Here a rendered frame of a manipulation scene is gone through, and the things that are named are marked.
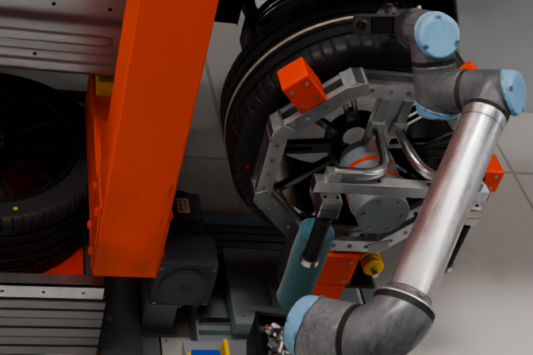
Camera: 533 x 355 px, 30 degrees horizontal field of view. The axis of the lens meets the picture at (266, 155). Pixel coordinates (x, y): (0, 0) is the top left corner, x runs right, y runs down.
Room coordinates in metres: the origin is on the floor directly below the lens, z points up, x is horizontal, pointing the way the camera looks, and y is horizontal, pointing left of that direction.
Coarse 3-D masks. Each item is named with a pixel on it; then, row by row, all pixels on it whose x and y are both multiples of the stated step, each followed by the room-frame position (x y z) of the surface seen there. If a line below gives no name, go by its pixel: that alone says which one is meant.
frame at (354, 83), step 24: (360, 72) 1.95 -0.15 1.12; (384, 72) 1.98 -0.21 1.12; (336, 96) 1.89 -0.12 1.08; (360, 96) 1.91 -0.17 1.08; (384, 96) 1.93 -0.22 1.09; (408, 96) 1.95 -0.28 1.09; (288, 120) 1.87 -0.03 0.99; (312, 120) 1.88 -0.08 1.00; (456, 120) 2.00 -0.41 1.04; (264, 144) 1.89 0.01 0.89; (264, 168) 1.85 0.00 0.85; (264, 192) 1.86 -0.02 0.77; (288, 216) 1.89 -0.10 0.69; (408, 216) 2.04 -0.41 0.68; (336, 240) 1.94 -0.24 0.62; (360, 240) 1.96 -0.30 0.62; (384, 240) 1.98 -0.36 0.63
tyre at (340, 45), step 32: (320, 0) 2.17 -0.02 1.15; (352, 0) 2.17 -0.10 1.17; (384, 0) 2.21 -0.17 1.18; (288, 32) 2.08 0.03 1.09; (320, 32) 2.04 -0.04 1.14; (352, 32) 2.04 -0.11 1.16; (320, 64) 1.96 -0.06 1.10; (352, 64) 1.99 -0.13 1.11; (384, 64) 2.01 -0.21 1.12; (224, 96) 2.08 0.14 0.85; (256, 96) 1.94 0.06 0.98; (256, 128) 1.92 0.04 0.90; (352, 224) 2.04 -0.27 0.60
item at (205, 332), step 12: (216, 288) 2.11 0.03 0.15; (216, 300) 2.06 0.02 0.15; (192, 312) 1.98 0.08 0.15; (204, 312) 2.00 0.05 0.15; (216, 312) 2.01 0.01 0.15; (228, 312) 2.03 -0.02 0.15; (192, 324) 1.96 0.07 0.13; (204, 324) 1.93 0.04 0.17; (216, 324) 1.95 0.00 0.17; (228, 324) 1.96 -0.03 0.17; (192, 336) 1.93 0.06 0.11; (204, 336) 1.91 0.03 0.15; (216, 336) 1.93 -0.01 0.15; (228, 336) 1.94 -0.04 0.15; (240, 336) 1.95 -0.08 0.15
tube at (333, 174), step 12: (384, 108) 1.93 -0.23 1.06; (372, 120) 1.92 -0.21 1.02; (372, 132) 1.91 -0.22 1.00; (384, 144) 1.85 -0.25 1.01; (384, 156) 1.81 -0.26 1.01; (336, 168) 1.72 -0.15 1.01; (348, 168) 1.73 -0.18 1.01; (360, 168) 1.74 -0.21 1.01; (372, 168) 1.75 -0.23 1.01; (384, 168) 1.77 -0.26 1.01; (336, 180) 1.71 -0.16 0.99
